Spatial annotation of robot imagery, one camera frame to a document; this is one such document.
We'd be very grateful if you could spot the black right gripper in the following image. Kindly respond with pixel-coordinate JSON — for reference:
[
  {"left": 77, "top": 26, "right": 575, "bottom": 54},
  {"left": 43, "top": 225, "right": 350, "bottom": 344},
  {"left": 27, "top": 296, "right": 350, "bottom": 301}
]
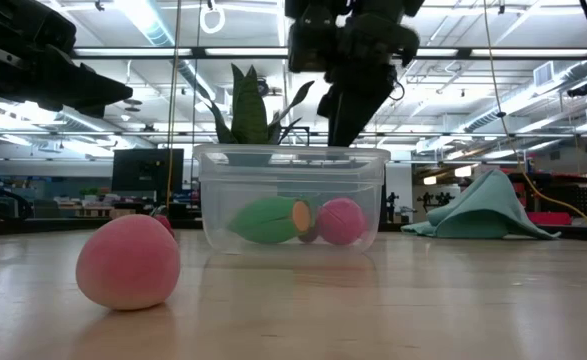
[{"left": 316, "top": 0, "right": 424, "bottom": 147}]

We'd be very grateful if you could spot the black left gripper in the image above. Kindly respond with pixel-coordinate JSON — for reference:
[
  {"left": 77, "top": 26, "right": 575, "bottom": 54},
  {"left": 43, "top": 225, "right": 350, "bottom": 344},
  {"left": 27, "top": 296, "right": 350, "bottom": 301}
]
[{"left": 0, "top": 0, "right": 134, "bottom": 120}]

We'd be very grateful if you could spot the magenta-red grooved toy fruit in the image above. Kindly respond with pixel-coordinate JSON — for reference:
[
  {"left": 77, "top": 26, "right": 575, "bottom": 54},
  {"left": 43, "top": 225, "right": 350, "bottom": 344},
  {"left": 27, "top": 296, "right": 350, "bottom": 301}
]
[{"left": 316, "top": 196, "right": 369, "bottom": 247}]

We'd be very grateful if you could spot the green toy mango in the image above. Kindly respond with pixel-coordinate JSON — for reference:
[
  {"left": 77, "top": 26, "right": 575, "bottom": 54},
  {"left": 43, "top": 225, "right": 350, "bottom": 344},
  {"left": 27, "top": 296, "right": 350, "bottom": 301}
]
[{"left": 227, "top": 195, "right": 317, "bottom": 245}]

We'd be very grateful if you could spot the small pink-red round toy fruit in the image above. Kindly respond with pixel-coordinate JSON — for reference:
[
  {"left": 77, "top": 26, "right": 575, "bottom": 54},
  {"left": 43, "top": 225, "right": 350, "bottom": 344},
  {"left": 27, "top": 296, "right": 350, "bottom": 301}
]
[{"left": 75, "top": 214, "right": 182, "bottom": 312}]

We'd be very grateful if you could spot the clear plastic tupperware container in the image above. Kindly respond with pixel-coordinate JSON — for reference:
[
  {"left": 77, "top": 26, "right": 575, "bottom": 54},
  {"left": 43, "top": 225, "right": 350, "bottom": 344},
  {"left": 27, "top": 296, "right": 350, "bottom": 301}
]
[{"left": 192, "top": 143, "right": 392, "bottom": 255}]

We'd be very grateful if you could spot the black flat screen monitor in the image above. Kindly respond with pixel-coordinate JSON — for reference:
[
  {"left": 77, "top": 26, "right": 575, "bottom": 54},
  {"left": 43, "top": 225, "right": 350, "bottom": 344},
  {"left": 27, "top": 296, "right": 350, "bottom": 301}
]
[{"left": 111, "top": 148, "right": 185, "bottom": 194}]

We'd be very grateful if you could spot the artificial plant in white pot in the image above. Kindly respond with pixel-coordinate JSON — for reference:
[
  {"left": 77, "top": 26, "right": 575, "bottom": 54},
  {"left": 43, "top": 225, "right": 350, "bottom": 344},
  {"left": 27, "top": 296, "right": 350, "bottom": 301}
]
[{"left": 207, "top": 63, "right": 317, "bottom": 167}]

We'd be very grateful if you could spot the small red toy strawberry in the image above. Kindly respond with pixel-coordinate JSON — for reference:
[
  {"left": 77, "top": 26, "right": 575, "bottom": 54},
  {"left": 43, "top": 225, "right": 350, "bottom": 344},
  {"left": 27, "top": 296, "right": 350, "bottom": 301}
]
[{"left": 151, "top": 207, "right": 177, "bottom": 239}]

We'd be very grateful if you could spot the teal folded cloth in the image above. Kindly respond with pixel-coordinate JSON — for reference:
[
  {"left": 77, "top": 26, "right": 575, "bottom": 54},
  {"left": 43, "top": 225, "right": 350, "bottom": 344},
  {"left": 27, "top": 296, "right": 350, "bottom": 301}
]
[{"left": 400, "top": 168, "right": 563, "bottom": 241}]

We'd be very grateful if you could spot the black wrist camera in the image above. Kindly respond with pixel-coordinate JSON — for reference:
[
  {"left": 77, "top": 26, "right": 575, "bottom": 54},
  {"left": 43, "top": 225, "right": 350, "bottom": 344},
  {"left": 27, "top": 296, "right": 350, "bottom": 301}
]
[{"left": 285, "top": 0, "right": 347, "bottom": 75}]

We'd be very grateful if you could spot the yellow cable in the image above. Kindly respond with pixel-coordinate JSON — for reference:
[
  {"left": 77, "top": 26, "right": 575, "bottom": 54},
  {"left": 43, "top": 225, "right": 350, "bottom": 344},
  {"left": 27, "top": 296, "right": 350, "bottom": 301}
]
[
  {"left": 482, "top": 0, "right": 587, "bottom": 227},
  {"left": 165, "top": 0, "right": 183, "bottom": 207}
]

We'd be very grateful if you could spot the silver air duct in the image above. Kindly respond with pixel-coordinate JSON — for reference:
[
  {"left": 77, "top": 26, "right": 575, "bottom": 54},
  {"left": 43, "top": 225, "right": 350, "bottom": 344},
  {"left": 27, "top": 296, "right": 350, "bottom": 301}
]
[
  {"left": 115, "top": 0, "right": 219, "bottom": 104},
  {"left": 460, "top": 62, "right": 587, "bottom": 134}
]

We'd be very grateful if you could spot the black ceiling light rail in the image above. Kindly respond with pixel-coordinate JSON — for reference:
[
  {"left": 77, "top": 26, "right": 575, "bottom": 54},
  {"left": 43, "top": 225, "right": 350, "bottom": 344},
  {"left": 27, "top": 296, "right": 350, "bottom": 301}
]
[{"left": 70, "top": 46, "right": 587, "bottom": 62}]

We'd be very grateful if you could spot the white hanging ring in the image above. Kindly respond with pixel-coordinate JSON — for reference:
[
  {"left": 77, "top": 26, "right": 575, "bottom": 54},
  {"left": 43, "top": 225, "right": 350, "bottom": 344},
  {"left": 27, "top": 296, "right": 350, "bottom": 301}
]
[{"left": 199, "top": 3, "right": 228, "bottom": 36}]

